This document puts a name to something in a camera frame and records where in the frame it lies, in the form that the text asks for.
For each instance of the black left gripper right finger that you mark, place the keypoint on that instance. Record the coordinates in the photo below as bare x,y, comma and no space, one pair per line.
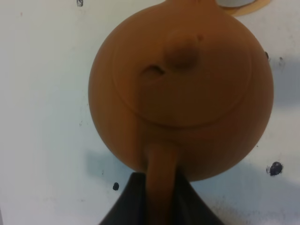
188,208

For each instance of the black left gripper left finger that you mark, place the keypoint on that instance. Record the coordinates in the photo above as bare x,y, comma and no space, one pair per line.
133,205

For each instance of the brown clay teapot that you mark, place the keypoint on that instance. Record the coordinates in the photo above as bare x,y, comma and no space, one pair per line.
180,87

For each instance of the orange left coaster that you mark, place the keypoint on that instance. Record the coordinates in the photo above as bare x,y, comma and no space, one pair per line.
246,9

